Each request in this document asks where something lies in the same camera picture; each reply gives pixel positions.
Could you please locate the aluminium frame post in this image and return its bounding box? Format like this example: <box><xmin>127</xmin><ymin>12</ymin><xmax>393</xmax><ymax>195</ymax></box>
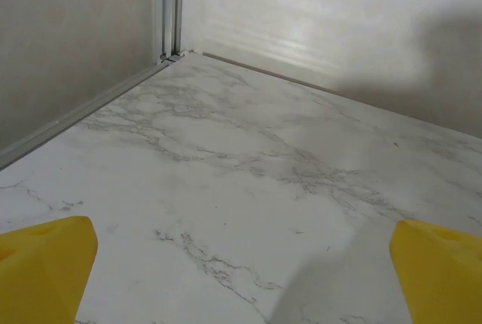
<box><xmin>152</xmin><ymin>0</ymin><xmax>185</xmax><ymax>64</ymax></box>

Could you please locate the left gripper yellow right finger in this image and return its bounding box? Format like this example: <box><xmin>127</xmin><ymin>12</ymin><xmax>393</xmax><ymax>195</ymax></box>
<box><xmin>389</xmin><ymin>220</ymin><xmax>482</xmax><ymax>324</ymax></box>

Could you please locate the aluminium table edge rail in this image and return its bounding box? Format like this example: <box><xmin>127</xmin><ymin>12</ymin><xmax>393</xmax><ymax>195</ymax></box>
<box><xmin>0</xmin><ymin>60</ymin><xmax>178</xmax><ymax>173</ymax></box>
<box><xmin>191</xmin><ymin>50</ymin><xmax>342</xmax><ymax>95</ymax></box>

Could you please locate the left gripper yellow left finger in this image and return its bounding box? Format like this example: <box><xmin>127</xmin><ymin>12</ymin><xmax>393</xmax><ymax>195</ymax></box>
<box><xmin>0</xmin><ymin>215</ymin><xmax>100</xmax><ymax>324</ymax></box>

